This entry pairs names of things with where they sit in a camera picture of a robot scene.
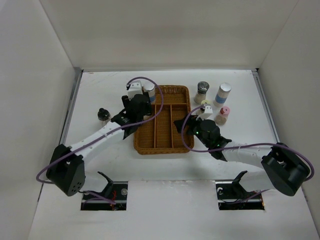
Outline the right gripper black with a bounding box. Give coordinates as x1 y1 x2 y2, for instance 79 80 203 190
174 113 211 148

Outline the silver-lid blue-label jar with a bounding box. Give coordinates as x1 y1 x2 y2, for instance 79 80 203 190
213 82 232 107
143 81 156 104

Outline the yellow-cap spice bottle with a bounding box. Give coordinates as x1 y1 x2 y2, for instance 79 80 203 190
196 99 213 118

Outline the black-cap spice grinder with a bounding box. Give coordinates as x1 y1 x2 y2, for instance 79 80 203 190
97 108 111 123

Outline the pink-cap spice bottle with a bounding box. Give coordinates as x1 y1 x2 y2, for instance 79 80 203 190
214 106 231 126

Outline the black-cap white powder bottle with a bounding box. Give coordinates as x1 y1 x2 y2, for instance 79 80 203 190
194 81 210 104

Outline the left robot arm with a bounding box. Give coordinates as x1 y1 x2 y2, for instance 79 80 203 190
46 93 152 200

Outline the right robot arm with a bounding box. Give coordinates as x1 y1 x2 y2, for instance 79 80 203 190
173 115 315 198

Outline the brown wicker divided basket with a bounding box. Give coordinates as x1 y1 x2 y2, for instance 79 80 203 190
133 85 191 155

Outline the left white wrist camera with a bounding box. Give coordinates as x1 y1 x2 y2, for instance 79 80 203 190
126 80 143 100

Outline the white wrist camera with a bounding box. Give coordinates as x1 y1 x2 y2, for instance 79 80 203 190
196 104 213 121
126 80 143 100

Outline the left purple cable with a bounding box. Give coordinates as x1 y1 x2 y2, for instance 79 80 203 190
36 76 165 207

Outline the purple cable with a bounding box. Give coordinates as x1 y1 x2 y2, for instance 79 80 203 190
36 76 165 207
181 105 315 205

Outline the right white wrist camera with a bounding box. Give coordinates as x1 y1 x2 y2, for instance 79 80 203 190
196 104 213 121

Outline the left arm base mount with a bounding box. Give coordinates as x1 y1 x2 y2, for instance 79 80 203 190
80 172 129 212

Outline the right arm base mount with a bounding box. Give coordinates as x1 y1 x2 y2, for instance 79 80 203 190
215 171 265 211

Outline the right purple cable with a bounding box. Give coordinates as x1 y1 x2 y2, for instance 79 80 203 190
181 105 315 205

